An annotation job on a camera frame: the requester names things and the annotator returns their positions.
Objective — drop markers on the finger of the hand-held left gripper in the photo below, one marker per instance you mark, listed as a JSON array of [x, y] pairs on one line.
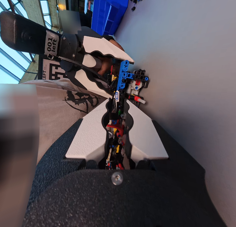
[[84, 79], [103, 44]]

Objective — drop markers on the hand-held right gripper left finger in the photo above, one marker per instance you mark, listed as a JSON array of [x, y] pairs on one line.
[[86, 138]]

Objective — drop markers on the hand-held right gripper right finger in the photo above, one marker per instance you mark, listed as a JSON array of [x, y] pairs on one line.
[[147, 138]]

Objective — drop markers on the lego car chassis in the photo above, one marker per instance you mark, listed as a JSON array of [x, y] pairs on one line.
[[122, 77]]

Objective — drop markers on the person's left hand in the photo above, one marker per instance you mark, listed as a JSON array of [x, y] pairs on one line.
[[106, 66]]

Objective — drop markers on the blue bin with square label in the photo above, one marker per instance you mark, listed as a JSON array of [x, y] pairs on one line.
[[107, 13]]

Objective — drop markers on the black framed marker sign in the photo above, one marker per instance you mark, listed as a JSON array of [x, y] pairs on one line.
[[47, 68]]

